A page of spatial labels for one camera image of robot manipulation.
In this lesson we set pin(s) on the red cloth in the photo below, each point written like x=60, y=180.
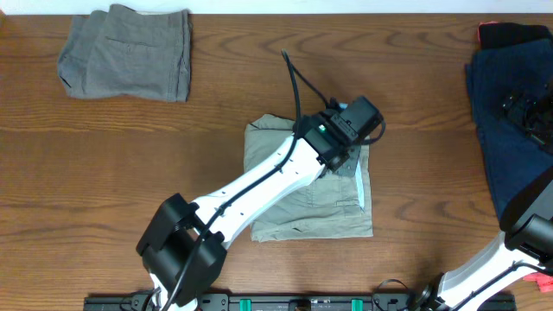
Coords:
x=543, y=282

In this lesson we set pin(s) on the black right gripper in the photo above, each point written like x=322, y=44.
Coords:
x=517, y=108

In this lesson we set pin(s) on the black garment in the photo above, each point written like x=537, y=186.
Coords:
x=493, y=35

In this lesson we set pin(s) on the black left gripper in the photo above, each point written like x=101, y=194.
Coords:
x=351, y=168

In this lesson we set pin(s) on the folded grey shorts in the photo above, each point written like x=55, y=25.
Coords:
x=124, y=52

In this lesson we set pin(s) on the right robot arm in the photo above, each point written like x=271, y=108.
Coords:
x=523, y=245

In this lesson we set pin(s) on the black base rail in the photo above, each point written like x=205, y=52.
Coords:
x=222, y=302

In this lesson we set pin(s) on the navy blue garment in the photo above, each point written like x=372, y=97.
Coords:
x=512, y=160

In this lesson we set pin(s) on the light khaki shorts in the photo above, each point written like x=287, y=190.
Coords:
x=330, y=207

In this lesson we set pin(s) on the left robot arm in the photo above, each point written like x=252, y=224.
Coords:
x=185, y=244

